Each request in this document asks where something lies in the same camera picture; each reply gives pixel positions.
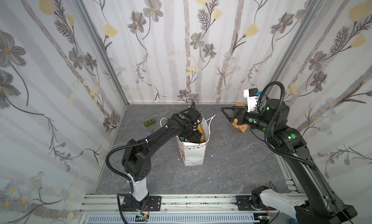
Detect white slotted cable duct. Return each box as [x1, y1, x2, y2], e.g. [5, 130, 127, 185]
[87, 213, 256, 224]

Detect aluminium corner post right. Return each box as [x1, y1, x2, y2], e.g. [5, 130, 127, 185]
[269, 0, 325, 82]

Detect yellow snack packet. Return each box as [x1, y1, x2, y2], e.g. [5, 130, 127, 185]
[197, 124, 204, 135]

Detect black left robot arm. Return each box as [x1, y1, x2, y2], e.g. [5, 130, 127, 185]
[105, 102, 202, 211]

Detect aluminium corner post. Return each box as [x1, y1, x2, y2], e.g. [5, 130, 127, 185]
[269, 0, 325, 82]
[72, 0, 129, 107]

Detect orange snack packet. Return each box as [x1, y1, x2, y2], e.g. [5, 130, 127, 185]
[232, 101, 251, 134]

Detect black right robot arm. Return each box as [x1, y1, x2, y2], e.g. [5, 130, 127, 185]
[221, 81, 357, 224]

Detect green block on table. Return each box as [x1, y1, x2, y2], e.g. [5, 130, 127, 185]
[143, 118, 157, 127]

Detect white paper bag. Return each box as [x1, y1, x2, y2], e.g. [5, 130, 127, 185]
[175, 116, 215, 166]

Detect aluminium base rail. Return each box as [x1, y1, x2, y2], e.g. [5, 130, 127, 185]
[78, 194, 317, 224]

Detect aluminium corner post left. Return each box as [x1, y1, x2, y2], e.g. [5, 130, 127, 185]
[72, 0, 129, 107]

